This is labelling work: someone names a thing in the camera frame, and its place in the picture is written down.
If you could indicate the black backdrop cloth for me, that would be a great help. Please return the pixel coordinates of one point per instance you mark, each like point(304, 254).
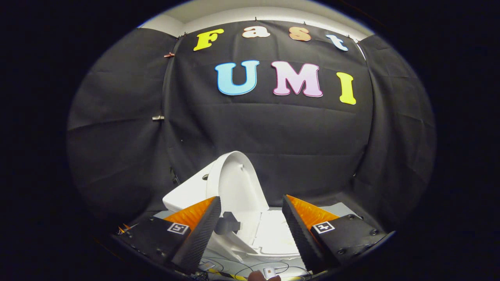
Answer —
point(265, 128)

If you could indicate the white toilet seat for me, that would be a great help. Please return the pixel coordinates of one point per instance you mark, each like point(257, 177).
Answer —
point(273, 234)

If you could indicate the yellow black tape stripe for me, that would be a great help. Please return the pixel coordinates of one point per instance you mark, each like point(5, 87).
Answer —
point(226, 274)

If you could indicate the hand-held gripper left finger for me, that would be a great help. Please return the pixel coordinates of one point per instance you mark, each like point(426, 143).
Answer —
point(203, 238)

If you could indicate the metal cloth clip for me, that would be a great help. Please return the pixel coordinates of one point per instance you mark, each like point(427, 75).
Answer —
point(158, 117)

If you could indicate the white toilet tank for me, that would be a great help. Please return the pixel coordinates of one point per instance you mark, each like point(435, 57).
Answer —
point(187, 193)

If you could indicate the small white device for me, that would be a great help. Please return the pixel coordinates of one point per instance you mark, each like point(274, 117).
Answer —
point(270, 272)

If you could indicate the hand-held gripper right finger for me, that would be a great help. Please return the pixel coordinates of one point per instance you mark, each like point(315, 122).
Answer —
point(299, 234)

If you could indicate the red cloth clip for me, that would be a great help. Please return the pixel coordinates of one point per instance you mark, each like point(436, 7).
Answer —
point(168, 55)

